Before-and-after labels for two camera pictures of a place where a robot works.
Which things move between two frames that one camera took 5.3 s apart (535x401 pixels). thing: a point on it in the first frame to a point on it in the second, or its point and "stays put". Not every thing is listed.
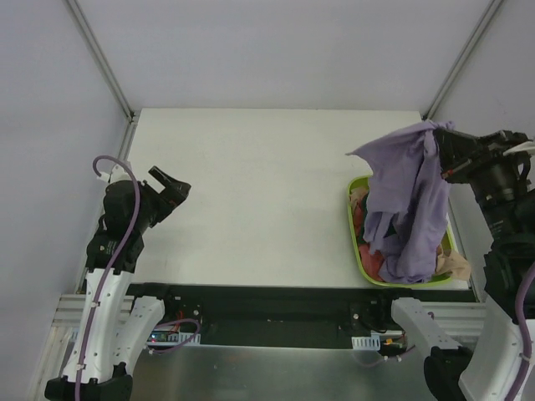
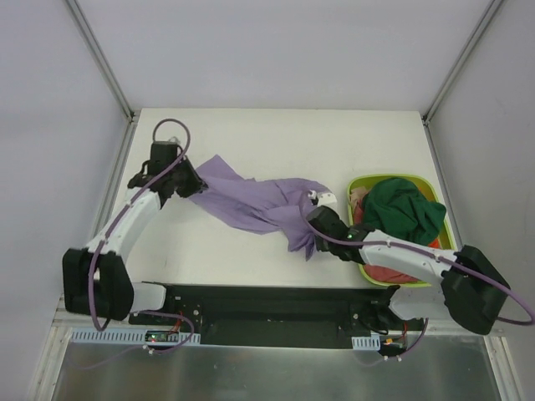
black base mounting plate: x=247 y=314 stays put
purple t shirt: x=408 y=196 to x=270 y=206
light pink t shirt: x=356 y=195 stays put
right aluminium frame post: x=430 y=113 stays put
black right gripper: x=466 y=160 to x=317 y=216
